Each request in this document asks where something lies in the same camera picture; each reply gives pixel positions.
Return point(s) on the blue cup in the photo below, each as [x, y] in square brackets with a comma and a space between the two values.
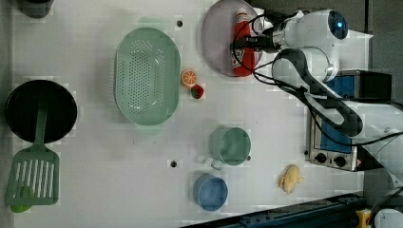
[210, 192]

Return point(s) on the green perforated colander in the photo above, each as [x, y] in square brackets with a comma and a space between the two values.
[147, 68]

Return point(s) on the lime green toy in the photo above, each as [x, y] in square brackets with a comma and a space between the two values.
[21, 208]

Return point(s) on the red plush ketchup bottle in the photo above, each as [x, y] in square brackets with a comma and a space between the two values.
[242, 56]

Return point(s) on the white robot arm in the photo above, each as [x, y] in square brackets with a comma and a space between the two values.
[300, 55]

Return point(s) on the round grey plate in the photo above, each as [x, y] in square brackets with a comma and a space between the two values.
[217, 34]

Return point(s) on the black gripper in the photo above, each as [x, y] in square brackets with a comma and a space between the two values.
[264, 41]

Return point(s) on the yellow plush chicken toy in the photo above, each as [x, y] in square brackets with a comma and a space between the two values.
[288, 181]

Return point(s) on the silver toaster oven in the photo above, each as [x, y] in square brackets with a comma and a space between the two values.
[330, 148]

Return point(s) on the green slotted spatula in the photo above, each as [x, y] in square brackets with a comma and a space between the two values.
[34, 174]

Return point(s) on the orange slice toy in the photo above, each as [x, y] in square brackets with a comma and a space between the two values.
[188, 78]

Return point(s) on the blue metal rail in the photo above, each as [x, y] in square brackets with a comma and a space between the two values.
[333, 212]

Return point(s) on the black round pan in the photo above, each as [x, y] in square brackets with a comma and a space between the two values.
[22, 107]

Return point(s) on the yellow red emergency button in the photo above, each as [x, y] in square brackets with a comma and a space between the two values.
[364, 218]

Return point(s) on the green cup with handle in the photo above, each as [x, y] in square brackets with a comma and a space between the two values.
[223, 146]

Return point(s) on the red strawberry toy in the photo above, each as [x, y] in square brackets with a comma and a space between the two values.
[197, 91]

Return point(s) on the dark grey container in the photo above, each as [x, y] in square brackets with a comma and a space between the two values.
[35, 8]

